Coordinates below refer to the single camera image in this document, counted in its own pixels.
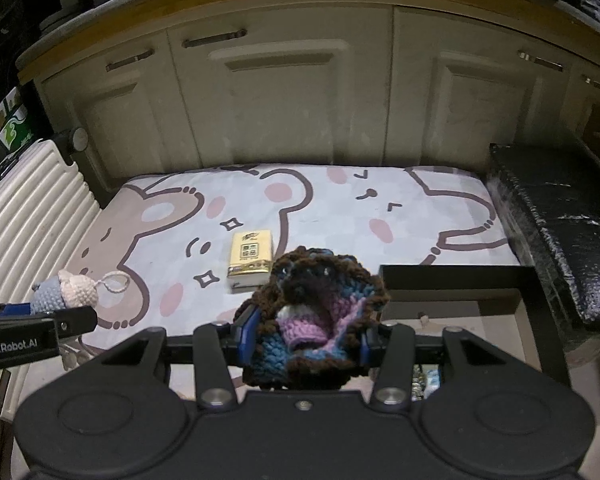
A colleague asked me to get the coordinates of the cream cabinet door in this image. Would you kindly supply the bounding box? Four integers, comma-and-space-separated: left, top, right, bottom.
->
385, 7, 581, 176
167, 7, 396, 168
562, 67, 600, 161
35, 30, 206, 193

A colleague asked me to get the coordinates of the dark crocheted pouch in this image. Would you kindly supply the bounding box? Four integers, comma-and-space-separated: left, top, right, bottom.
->
232, 246, 392, 390

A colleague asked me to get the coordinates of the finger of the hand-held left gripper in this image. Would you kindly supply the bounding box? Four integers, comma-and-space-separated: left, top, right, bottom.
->
0, 301, 36, 317
0, 306, 99, 337

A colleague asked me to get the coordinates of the yellow tissue pack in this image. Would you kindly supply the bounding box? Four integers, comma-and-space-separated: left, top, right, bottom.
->
226, 230, 272, 292

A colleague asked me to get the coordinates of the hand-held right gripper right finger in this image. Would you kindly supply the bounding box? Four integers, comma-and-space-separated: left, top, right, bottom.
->
359, 323, 546, 409

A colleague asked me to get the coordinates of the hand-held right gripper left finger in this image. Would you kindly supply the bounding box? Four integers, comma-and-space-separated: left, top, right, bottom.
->
65, 307, 261, 410

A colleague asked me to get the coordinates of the bear print mat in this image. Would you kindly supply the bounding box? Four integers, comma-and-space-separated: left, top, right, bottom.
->
55, 162, 523, 401

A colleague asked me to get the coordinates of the black wrapped bench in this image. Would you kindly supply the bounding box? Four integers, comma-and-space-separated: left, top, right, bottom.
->
487, 142, 600, 356

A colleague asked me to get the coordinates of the white ribbed suitcase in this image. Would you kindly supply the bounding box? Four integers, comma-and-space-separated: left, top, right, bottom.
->
0, 127, 101, 413

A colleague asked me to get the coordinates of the black box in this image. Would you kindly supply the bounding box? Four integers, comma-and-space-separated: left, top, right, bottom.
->
377, 265, 571, 401

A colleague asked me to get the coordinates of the green and white carton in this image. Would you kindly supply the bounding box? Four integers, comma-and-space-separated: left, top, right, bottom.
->
0, 87, 36, 153

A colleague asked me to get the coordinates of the blue crocheted doll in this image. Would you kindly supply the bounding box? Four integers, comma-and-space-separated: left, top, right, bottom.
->
31, 269, 131, 317

